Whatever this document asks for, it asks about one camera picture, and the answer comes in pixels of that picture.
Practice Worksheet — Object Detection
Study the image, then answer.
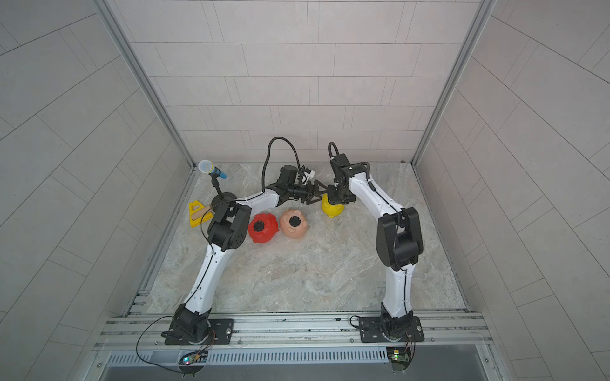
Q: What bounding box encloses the aluminium corner post right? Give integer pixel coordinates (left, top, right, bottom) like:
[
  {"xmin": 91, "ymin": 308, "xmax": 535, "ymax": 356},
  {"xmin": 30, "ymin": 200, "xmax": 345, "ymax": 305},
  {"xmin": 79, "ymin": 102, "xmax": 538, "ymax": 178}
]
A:
[{"xmin": 410, "ymin": 0, "xmax": 498, "ymax": 166}]

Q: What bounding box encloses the toy microphone on stand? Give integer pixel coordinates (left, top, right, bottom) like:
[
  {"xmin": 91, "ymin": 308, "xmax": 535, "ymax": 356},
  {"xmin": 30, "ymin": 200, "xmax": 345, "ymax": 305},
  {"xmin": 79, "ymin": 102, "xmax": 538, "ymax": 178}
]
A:
[{"xmin": 197, "ymin": 160, "xmax": 237, "ymax": 211}]

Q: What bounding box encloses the black plug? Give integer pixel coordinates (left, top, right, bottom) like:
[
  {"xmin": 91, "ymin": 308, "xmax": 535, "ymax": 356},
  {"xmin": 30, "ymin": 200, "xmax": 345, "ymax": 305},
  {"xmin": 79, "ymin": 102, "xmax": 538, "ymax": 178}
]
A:
[
  {"xmin": 289, "ymin": 215, "xmax": 302, "ymax": 228},
  {"xmin": 252, "ymin": 220, "xmax": 269, "ymax": 235}
]

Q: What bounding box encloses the pink piggy bank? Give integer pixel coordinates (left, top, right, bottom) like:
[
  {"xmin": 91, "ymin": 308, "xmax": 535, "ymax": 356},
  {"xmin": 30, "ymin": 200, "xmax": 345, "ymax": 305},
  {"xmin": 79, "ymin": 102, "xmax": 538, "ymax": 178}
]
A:
[{"xmin": 280, "ymin": 210, "xmax": 308, "ymax": 240}]

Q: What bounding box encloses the left circuit board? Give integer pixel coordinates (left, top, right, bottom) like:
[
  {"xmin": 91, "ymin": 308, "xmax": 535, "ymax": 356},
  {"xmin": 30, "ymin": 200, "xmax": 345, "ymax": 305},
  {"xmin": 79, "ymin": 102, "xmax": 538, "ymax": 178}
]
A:
[{"xmin": 179, "ymin": 350, "xmax": 208, "ymax": 366}]

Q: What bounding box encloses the aluminium corner post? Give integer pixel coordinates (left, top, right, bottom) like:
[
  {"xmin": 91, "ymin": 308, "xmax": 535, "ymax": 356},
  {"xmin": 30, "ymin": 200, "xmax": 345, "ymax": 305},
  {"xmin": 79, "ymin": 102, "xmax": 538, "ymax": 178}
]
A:
[
  {"xmin": 410, "ymin": 0, "xmax": 498, "ymax": 166},
  {"xmin": 91, "ymin": 0, "xmax": 195, "ymax": 171}
]

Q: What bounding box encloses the circuit board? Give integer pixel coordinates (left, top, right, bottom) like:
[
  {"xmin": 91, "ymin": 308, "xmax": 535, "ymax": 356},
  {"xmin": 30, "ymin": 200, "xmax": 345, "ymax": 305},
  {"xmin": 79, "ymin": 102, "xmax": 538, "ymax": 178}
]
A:
[
  {"xmin": 386, "ymin": 346, "xmax": 412, "ymax": 371},
  {"xmin": 179, "ymin": 350, "xmax": 208, "ymax": 366}
]

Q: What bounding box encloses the aluminium corner post left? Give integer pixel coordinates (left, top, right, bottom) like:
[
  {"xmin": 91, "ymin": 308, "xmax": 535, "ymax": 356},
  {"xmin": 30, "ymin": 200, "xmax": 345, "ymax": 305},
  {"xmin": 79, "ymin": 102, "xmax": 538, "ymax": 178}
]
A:
[{"xmin": 91, "ymin": 0, "xmax": 195, "ymax": 171}]

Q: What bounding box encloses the red piggy bank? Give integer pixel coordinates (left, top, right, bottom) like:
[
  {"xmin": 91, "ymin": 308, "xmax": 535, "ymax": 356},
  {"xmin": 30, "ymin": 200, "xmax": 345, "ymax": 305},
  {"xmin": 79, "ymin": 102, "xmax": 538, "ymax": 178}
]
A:
[{"xmin": 248, "ymin": 214, "xmax": 280, "ymax": 244}]

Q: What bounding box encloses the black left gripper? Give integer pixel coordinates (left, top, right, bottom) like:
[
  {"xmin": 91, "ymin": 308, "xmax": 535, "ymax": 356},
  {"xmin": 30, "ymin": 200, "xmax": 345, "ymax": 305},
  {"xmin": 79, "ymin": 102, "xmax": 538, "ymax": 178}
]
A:
[{"xmin": 286, "ymin": 181, "xmax": 329, "ymax": 205}]

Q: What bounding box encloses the yellow piggy bank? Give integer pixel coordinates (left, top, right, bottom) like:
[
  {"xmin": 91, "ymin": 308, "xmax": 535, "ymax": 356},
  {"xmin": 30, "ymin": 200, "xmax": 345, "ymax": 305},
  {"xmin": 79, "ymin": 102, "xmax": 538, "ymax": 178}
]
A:
[{"xmin": 321, "ymin": 194, "xmax": 345, "ymax": 218}]

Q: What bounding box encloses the black plug front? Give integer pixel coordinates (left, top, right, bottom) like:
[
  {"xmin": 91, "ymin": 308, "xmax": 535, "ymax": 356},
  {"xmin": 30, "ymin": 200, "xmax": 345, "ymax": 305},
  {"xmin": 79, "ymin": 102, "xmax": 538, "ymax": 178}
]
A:
[{"xmin": 289, "ymin": 215, "xmax": 302, "ymax": 228}]

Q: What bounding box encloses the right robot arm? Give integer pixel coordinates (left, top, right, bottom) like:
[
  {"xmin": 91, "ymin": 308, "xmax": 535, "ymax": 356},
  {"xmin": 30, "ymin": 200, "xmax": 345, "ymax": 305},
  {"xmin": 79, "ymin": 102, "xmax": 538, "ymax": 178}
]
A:
[{"xmin": 327, "ymin": 153, "xmax": 424, "ymax": 344}]

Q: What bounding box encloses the black corrugated cable left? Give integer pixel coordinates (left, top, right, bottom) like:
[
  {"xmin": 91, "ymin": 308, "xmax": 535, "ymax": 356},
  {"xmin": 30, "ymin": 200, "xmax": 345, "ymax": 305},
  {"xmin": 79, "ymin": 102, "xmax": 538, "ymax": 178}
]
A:
[{"xmin": 261, "ymin": 136, "xmax": 303, "ymax": 194}]

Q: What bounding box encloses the right circuit board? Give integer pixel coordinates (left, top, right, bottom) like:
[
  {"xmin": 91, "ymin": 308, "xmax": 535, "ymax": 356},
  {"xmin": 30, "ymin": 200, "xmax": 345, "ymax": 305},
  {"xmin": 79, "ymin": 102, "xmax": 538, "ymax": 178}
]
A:
[{"xmin": 386, "ymin": 346, "xmax": 412, "ymax": 371}]

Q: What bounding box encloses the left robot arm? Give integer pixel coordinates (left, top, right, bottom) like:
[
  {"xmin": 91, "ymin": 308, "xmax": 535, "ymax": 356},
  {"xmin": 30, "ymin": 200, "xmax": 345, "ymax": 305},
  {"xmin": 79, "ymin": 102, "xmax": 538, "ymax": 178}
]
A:
[{"xmin": 161, "ymin": 165, "xmax": 327, "ymax": 345}]

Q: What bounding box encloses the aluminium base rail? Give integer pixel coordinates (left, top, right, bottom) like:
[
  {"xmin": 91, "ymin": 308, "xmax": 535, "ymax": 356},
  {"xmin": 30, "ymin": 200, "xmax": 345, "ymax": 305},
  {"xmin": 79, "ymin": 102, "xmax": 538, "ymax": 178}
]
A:
[{"xmin": 94, "ymin": 310, "xmax": 492, "ymax": 350}]

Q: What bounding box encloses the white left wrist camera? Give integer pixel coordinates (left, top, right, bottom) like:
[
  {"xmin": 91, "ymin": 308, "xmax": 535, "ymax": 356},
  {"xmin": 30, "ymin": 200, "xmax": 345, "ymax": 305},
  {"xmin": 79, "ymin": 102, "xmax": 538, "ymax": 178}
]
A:
[{"xmin": 300, "ymin": 166, "xmax": 315, "ymax": 184}]

